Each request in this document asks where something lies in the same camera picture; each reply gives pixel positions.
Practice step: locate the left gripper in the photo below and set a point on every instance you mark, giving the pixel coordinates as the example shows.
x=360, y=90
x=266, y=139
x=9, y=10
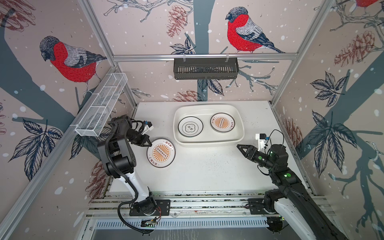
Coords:
x=142, y=141

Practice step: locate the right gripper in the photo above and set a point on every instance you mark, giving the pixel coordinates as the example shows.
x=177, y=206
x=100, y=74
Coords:
x=251, y=152

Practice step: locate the orange sunburst plate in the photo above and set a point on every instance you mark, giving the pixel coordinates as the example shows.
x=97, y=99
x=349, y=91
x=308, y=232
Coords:
x=222, y=122
x=162, y=153

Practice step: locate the white clover plate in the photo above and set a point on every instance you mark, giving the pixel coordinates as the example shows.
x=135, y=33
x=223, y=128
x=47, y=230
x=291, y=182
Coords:
x=190, y=127

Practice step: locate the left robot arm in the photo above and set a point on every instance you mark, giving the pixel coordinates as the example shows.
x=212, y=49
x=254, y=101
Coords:
x=119, y=161

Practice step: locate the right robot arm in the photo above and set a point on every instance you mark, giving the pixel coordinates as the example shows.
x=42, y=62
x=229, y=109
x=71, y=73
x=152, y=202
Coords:
x=291, y=199

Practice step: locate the white plastic bin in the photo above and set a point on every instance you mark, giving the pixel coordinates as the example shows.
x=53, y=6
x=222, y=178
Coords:
x=209, y=137

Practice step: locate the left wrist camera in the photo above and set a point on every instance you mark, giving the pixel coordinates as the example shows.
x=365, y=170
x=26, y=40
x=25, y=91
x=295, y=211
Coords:
x=147, y=126

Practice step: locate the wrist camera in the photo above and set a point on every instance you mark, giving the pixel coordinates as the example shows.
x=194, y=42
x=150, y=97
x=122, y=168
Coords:
x=261, y=141
x=147, y=126

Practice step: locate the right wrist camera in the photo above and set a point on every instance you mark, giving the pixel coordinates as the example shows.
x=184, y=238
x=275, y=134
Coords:
x=261, y=141

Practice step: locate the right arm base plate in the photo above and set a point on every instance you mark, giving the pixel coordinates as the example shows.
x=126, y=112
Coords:
x=256, y=206

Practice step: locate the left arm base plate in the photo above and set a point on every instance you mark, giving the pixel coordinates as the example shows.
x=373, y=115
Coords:
x=162, y=208

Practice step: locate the black hanging wire basket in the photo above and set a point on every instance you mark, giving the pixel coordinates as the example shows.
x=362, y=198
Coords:
x=206, y=69

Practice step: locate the horizontal aluminium rail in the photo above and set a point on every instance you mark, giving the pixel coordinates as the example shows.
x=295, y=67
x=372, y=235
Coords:
x=159, y=58

